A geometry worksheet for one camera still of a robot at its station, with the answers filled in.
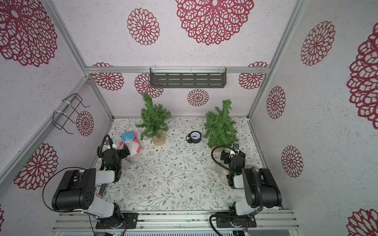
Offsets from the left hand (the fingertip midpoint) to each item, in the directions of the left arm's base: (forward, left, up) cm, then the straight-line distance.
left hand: (118, 146), depth 93 cm
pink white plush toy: (+6, -5, -3) cm, 9 cm away
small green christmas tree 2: (+3, -63, +14) cm, 64 cm away
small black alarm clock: (+12, -48, -7) cm, 50 cm away
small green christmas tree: (+6, -25, +17) cm, 31 cm away
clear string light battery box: (-8, -4, -8) cm, 13 cm away
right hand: (-1, -72, 0) cm, 72 cm away
